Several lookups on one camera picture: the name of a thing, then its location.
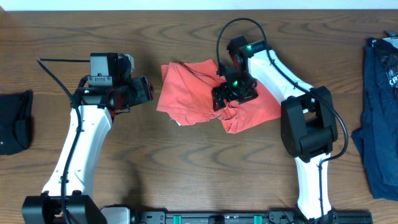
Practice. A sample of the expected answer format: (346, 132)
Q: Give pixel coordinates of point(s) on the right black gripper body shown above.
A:
(240, 88)

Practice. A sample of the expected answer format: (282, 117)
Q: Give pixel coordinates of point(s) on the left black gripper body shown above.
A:
(135, 93)

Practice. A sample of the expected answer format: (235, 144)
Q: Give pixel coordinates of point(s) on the red printed t-shirt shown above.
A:
(186, 97)

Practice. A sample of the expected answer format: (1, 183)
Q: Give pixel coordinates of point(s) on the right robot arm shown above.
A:
(307, 127)

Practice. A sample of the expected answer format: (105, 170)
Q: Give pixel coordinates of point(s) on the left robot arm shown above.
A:
(68, 195)

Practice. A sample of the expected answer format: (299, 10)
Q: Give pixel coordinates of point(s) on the black folded garment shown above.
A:
(16, 122)

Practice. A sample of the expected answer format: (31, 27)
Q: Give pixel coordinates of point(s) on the navy blue t-shirt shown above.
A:
(376, 139)

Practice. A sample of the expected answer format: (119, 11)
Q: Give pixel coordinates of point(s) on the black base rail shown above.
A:
(217, 218)

